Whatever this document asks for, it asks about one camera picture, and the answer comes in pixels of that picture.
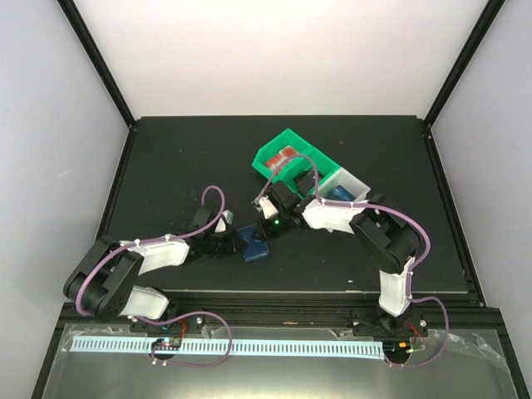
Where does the blue leather card holder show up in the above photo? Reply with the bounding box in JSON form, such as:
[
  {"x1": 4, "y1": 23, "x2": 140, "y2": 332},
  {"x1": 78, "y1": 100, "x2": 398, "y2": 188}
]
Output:
[{"x1": 237, "y1": 224, "x2": 269, "y2": 262}]

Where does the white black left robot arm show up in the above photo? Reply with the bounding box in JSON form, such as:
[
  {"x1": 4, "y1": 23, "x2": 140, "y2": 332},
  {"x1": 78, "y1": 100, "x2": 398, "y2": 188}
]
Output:
[{"x1": 63, "y1": 207, "x2": 247, "y2": 332}]

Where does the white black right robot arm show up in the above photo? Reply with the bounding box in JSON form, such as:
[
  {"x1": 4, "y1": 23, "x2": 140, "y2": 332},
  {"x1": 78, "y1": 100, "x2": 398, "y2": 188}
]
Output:
[{"x1": 253, "y1": 181, "x2": 431, "y2": 335}]

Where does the red white card stack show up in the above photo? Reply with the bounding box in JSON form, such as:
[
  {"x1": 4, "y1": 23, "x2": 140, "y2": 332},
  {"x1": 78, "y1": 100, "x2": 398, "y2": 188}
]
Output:
[{"x1": 265, "y1": 145, "x2": 298, "y2": 171}]

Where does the blue card stack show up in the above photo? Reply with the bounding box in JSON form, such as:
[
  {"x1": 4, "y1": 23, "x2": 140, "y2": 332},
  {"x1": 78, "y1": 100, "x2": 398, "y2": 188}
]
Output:
[{"x1": 326, "y1": 185, "x2": 356, "y2": 202}]

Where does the green plastic bin left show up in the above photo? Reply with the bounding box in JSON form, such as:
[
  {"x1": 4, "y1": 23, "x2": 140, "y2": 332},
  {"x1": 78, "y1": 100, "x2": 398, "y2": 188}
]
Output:
[{"x1": 252, "y1": 129, "x2": 313, "y2": 179}]

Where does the green plastic bin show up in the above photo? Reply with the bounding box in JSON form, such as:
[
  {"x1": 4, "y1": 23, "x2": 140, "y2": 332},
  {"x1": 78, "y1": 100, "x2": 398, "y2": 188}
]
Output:
[
  {"x1": 252, "y1": 129, "x2": 313, "y2": 179},
  {"x1": 283, "y1": 147, "x2": 339, "y2": 198}
]

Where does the green plastic bin middle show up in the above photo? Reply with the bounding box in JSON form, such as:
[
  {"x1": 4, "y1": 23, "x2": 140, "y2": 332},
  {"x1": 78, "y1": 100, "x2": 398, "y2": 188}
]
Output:
[{"x1": 283, "y1": 147, "x2": 339, "y2": 198}]

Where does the clear plastic bin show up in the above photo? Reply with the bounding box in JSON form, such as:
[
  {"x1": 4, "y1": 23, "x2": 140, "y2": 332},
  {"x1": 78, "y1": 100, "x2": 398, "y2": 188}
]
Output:
[{"x1": 318, "y1": 167, "x2": 371, "y2": 201}]

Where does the small circuit board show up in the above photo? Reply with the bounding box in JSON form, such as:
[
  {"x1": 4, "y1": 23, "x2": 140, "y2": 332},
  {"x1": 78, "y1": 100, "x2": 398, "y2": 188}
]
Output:
[{"x1": 151, "y1": 337, "x2": 181, "y2": 351}]

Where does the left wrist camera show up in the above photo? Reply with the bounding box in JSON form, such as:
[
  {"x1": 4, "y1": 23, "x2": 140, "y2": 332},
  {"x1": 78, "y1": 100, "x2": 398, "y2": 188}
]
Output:
[{"x1": 214, "y1": 210, "x2": 234, "y2": 234}]

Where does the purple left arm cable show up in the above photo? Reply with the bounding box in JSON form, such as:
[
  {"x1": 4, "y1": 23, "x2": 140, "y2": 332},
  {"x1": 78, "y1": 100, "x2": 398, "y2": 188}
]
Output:
[{"x1": 74, "y1": 185, "x2": 233, "y2": 369}]

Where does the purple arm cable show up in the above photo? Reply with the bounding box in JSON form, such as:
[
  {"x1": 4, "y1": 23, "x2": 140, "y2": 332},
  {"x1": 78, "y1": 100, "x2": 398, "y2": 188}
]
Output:
[
  {"x1": 259, "y1": 154, "x2": 451, "y2": 369},
  {"x1": 74, "y1": 185, "x2": 233, "y2": 369}
]

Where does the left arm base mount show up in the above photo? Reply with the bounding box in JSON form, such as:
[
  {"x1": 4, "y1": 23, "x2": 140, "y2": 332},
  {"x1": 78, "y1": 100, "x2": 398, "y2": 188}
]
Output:
[{"x1": 131, "y1": 305, "x2": 207, "y2": 335}]

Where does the black aluminium frame rail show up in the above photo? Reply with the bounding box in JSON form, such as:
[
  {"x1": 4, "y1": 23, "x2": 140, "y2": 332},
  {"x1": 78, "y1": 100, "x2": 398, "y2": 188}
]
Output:
[{"x1": 62, "y1": 290, "x2": 504, "y2": 329}]

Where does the white slotted cable duct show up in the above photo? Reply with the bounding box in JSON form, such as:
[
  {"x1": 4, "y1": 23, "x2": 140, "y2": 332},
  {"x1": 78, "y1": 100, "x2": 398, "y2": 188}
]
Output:
[{"x1": 70, "y1": 336, "x2": 385, "y2": 360}]

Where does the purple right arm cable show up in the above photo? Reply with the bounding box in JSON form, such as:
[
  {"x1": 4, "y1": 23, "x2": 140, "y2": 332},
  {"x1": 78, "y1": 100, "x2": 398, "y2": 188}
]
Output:
[{"x1": 259, "y1": 154, "x2": 451, "y2": 369}]

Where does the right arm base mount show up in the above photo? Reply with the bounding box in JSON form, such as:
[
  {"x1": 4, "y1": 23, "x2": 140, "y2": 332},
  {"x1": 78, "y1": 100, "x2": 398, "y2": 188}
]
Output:
[{"x1": 351, "y1": 308, "x2": 428, "y2": 338}]

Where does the left frame post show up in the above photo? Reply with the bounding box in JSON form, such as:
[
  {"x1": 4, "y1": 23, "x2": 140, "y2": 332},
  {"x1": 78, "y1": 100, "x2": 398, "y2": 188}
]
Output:
[{"x1": 57, "y1": 0, "x2": 136, "y2": 129}]

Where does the frame post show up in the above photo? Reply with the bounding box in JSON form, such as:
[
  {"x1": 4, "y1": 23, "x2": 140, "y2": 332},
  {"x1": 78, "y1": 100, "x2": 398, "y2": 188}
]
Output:
[
  {"x1": 424, "y1": 0, "x2": 505, "y2": 128},
  {"x1": 57, "y1": 0, "x2": 136, "y2": 129}
]

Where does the right frame post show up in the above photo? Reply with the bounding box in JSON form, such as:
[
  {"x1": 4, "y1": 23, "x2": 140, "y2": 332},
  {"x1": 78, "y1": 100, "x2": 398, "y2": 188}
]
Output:
[{"x1": 424, "y1": 0, "x2": 505, "y2": 128}]

